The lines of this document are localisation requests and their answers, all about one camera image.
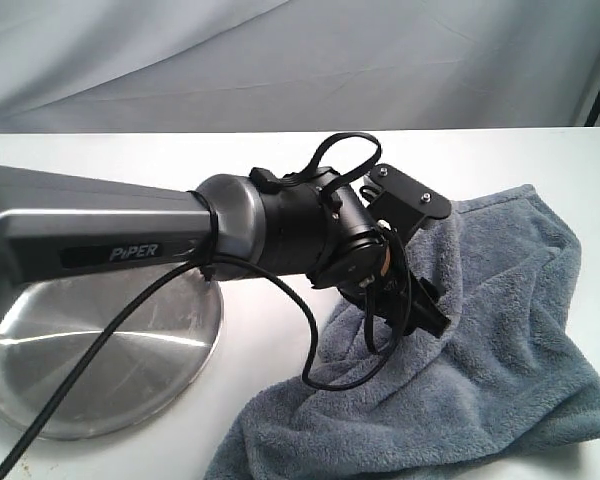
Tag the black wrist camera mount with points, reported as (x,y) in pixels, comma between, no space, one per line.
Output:
(404,203)

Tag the grey backdrop cloth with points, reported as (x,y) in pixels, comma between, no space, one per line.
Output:
(256,66)

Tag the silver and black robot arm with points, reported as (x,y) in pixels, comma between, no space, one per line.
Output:
(55,226)

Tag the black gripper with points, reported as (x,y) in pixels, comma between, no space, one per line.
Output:
(394,294)

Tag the round stainless steel plate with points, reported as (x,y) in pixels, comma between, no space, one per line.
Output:
(149,360)

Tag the blue-grey fluffy towel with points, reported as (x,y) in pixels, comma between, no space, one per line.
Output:
(504,378)

